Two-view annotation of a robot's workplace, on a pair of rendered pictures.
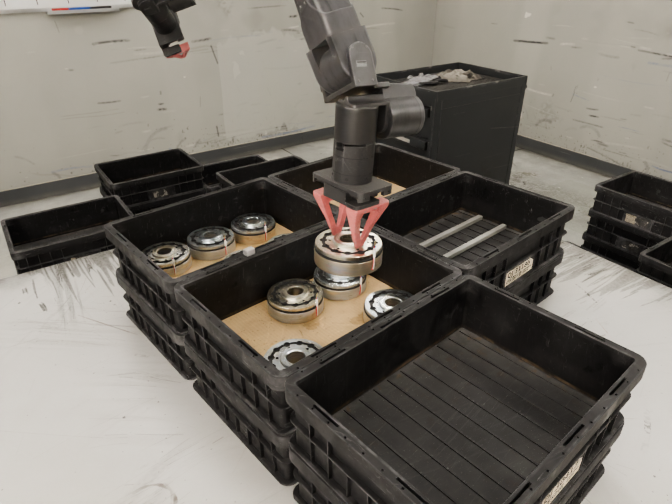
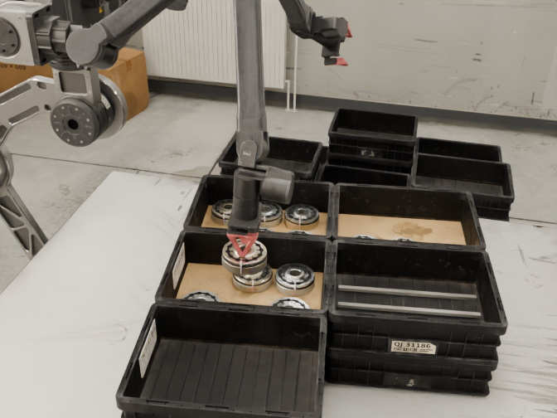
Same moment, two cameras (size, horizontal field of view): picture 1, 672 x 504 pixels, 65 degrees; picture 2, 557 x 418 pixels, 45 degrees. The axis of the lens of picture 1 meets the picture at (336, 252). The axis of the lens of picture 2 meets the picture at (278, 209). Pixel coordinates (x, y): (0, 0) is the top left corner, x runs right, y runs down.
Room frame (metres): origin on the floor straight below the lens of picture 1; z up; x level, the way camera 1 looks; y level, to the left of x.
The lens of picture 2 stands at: (-0.11, -0.99, 1.93)
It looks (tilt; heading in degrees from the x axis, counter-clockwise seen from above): 32 degrees down; 47
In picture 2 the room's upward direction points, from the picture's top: 1 degrees clockwise
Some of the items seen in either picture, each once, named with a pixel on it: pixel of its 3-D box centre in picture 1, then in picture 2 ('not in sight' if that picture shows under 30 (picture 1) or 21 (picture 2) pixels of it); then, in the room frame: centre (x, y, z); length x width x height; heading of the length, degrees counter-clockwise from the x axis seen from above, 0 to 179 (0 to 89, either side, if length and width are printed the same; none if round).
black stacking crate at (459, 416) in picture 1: (464, 405); (229, 376); (0.52, -0.18, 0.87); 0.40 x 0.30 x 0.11; 132
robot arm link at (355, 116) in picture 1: (359, 121); (249, 183); (0.70, -0.03, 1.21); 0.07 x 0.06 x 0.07; 123
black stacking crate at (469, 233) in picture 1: (461, 237); (409, 299); (1.01, -0.27, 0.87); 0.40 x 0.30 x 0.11; 132
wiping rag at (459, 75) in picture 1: (458, 74); not in sight; (2.70, -0.61, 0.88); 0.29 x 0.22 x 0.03; 125
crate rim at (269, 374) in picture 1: (321, 284); (248, 271); (0.74, 0.02, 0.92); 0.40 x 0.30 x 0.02; 132
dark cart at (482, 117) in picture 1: (439, 164); not in sight; (2.60, -0.54, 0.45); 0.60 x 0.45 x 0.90; 125
